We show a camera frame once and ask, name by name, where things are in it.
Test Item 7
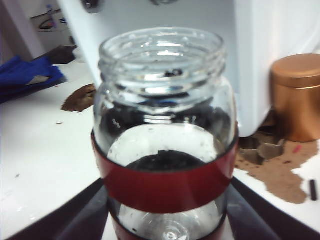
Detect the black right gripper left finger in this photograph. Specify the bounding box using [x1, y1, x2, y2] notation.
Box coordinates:
[49, 178, 111, 240]

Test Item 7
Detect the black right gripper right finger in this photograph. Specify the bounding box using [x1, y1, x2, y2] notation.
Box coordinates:
[225, 177, 283, 240]

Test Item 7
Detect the glass bottle with red bands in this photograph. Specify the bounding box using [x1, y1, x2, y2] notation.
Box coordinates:
[90, 26, 240, 240]

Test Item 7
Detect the white AUX water dispenser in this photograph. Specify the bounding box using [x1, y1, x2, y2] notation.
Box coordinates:
[56, 0, 320, 138]

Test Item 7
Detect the dark grey dispenser tap lever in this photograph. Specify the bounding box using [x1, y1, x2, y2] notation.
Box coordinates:
[83, 0, 102, 14]
[149, 0, 180, 6]

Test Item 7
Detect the small black cylinder piece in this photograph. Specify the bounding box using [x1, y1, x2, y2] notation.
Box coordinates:
[309, 179, 318, 201]

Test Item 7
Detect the blue folded cloth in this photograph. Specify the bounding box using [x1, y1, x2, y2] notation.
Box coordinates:
[0, 55, 68, 105]

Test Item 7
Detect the white machine with blue logo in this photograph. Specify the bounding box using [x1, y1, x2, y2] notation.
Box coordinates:
[29, 4, 75, 35]

